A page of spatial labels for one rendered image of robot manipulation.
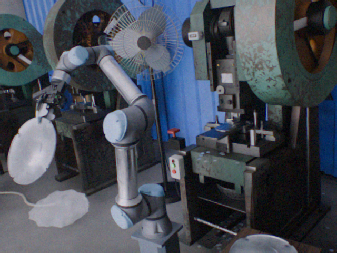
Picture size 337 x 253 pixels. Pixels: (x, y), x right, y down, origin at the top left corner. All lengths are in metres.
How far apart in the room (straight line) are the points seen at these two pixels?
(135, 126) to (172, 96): 2.72
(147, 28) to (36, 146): 1.38
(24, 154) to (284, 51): 1.16
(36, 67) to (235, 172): 3.26
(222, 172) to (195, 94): 1.87
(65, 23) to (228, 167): 1.67
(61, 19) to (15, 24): 1.78
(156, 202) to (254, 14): 0.90
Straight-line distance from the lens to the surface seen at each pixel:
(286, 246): 1.73
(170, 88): 4.03
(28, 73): 4.59
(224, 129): 1.99
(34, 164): 1.52
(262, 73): 1.55
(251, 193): 1.87
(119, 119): 1.31
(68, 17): 2.87
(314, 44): 2.01
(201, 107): 3.77
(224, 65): 2.00
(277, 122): 2.20
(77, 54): 1.53
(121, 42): 2.65
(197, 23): 2.03
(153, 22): 2.53
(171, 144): 2.18
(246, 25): 1.51
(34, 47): 4.64
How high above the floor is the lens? 1.37
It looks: 17 degrees down
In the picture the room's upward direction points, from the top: 7 degrees counter-clockwise
